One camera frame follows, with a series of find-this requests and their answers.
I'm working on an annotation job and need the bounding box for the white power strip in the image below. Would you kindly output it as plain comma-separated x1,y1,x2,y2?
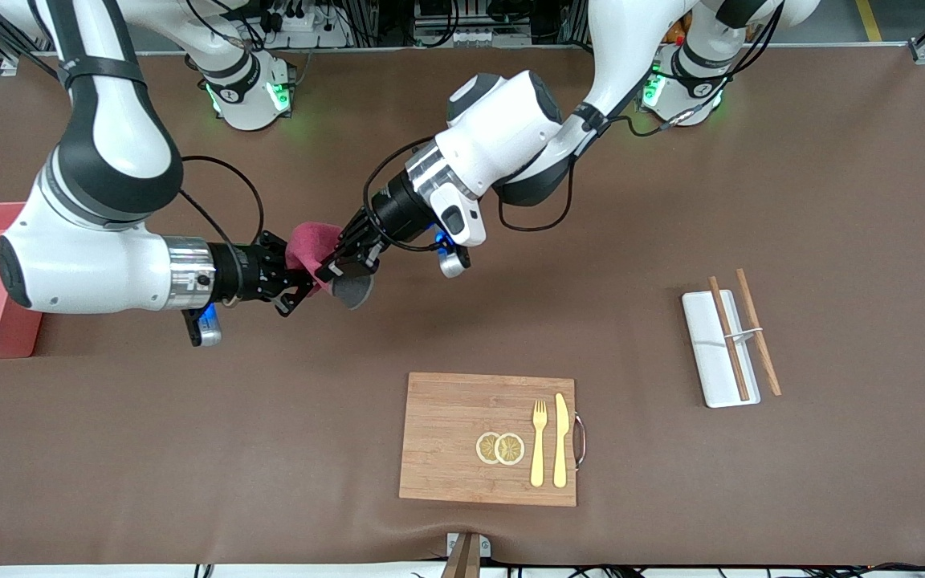
258,0,351,49

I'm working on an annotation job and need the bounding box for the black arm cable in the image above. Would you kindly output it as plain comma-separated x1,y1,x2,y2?
362,0,784,254
177,155,265,246

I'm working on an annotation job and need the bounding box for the bamboo cutting board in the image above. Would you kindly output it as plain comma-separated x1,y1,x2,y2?
398,372,578,507

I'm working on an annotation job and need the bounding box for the grey metal table bracket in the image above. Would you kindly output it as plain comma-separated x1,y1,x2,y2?
446,533,491,558

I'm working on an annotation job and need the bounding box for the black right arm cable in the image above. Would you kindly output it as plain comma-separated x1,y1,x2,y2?
177,155,265,246

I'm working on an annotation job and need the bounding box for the white rectangular tray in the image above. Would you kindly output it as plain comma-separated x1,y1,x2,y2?
682,291,760,409

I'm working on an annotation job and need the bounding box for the yellow knife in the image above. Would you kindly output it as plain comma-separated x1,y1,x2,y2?
552,393,570,489

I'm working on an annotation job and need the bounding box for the brown wooden chopstick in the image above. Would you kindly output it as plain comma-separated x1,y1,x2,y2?
708,276,751,402
736,268,783,397

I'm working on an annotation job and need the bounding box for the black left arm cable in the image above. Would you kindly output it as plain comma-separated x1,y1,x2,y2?
362,0,784,254

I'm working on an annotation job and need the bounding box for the white socket bar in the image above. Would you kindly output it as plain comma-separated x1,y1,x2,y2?
414,24,532,47

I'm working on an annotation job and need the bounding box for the red and grey cloth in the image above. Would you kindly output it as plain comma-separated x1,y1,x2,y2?
284,222,375,311

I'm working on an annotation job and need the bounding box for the brown bar under bracket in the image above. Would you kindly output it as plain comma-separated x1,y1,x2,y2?
440,534,482,578

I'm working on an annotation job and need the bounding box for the yellow fork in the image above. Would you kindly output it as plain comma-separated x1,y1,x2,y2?
530,400,549,488

